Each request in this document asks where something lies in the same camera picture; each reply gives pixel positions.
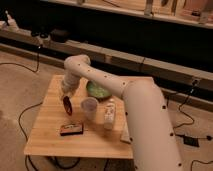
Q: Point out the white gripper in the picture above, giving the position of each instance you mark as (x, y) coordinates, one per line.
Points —
(69, 85)

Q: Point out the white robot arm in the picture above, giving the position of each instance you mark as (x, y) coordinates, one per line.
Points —
(150, 129)

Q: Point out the translucent plastic cup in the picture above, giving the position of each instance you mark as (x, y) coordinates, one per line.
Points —
(89, 106)

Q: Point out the green ceramic bowl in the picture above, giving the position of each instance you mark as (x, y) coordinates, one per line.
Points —
(96, 91)

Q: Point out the dark red rectangular box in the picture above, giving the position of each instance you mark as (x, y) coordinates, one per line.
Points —
(71, 129)

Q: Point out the wooden table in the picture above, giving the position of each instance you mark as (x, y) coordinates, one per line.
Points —
(95, 142)

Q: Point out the white plastic bottle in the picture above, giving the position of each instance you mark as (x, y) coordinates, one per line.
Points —
(109, 115)

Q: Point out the black box on ledge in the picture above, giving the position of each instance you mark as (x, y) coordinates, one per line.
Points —
(59, 35)

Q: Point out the white spray bottle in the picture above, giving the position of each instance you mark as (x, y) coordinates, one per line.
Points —
(12, 23)

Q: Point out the black power adapter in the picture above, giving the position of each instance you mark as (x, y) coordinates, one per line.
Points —
(191, 141)

